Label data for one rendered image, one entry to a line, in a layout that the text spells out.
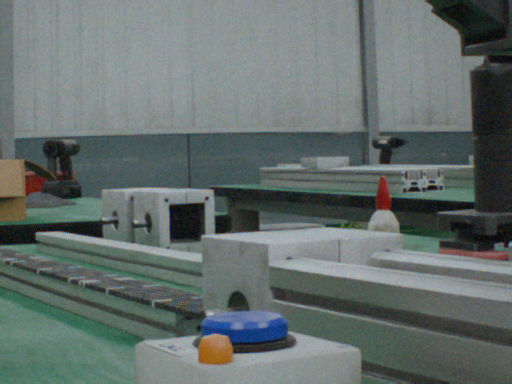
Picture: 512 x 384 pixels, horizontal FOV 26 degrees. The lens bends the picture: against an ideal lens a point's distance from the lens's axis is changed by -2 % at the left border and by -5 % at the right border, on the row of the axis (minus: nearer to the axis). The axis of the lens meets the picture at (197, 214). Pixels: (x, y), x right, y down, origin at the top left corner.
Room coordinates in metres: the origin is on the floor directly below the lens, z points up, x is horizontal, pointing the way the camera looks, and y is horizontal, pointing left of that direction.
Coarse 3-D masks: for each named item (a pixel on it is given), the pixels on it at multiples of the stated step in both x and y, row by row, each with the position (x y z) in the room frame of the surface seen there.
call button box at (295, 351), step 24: (192, 336) 0.54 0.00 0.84; (288, 336) 0.51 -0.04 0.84; (144, 360) 0.51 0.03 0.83; (168, 360) 0.49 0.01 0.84; (192, 360) 0.47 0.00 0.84; (240, 360) 0.47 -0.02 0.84; (264, 360) 0.47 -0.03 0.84; (288, 360) 0.47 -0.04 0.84; (312, 360) 0.48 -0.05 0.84; (336, 360) 0.48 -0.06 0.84; (360, 360) 0.49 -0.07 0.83
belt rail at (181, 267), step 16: (48, 240) 1.73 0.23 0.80; (64, 240) 1.66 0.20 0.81; (80, 240) 1.61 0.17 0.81; (96, 240) 1.60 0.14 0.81; (64, 256) 1.66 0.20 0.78; (80, 256) 1.60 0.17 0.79; (96, 256) 1.54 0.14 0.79; (112, 256) 1.50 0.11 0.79; (128, 256) 1.43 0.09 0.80; (144, 256) 1.39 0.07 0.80; (160, 256) 1.34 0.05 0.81; (176, 256) 1.31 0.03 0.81; (192, 256) 1.31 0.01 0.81; (144, 272) 1.39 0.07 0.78; (160, 272) 1.34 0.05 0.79; (176, 272) 1.31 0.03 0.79; (192, 272) 1.28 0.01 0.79
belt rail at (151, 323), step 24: (0, 264) 1.29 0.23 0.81; (24, 288) 1.21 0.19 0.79; (48, 288) 1.15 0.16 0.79; (72, 288) 1.06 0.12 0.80; (72, 312) 1.06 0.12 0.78; (96, 312) 1.00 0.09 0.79; (120, 312) 0.97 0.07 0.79; (144, 312) 0.90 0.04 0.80; (168, 312) 0.86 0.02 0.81; (144, 336) 0.90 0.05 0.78; (168, 336) 0.86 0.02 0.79
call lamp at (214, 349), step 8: (208, 336) 0.47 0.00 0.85; (216, 336) 0.47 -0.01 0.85; (224, 336) 0.47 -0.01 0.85; (200, 344) 0.47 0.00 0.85; (208, 344) 0.46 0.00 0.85; (216, 344) 0.46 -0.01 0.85; (224, 344) 0.46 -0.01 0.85; (200, 352) 0.47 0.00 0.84; (208, 352) 0.46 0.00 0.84; (216, 352) 0.46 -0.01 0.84; (224, 352) 0.46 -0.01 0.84; (232, 352) 0.47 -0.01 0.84; (200, 360) 0.47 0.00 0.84; (208, 360) 0.46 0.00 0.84; (216, 360) 0.46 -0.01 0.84; (224, 360) 0.46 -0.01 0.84; (232, 360) 0.47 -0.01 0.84
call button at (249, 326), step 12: (228, 312) 0.52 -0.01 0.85; (240, 312) 0.52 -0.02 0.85; (252, 312) 0.52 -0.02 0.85; (264, 312) 0.52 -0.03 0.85; (204, 324) 0.50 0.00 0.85; (216, 324) 0.50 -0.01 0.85; (228, 324) 0.49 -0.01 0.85; (240, 324) 0.49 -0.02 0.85; (252, 324) 0.49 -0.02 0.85; (264, 324) 0.49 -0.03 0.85; (276, 324) 0.50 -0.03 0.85; (228, 336) 0.49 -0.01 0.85; (240, 336) 0.49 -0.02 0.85; (252, 336) 0.49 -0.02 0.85; (264, 336) 0.49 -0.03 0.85; (276, 336) 0.50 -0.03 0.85
